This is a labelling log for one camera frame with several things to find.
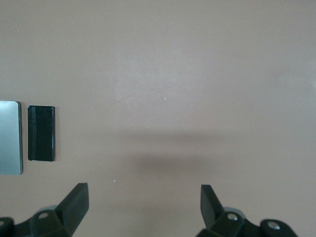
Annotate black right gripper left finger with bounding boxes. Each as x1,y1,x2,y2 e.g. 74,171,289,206
0,182,89,237

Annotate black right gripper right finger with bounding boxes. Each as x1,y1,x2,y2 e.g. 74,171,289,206
197,184,297,237

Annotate black smartphone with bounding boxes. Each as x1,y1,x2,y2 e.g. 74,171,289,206
27,105,55,162

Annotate silver laptop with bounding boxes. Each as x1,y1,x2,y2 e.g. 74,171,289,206
0,100,24,176

